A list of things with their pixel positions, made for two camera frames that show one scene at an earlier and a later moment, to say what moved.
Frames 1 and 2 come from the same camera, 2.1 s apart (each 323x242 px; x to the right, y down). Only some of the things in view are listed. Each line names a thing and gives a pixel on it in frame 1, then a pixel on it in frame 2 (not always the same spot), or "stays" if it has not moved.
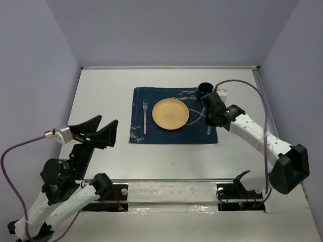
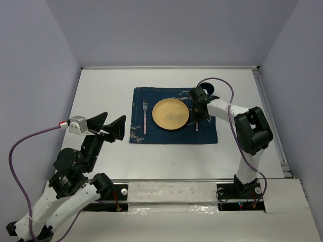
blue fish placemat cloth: (143, 129) stays
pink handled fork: (145, 108) stays
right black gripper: (208, 120) -> (202, 117)
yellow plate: (170, 114) stays
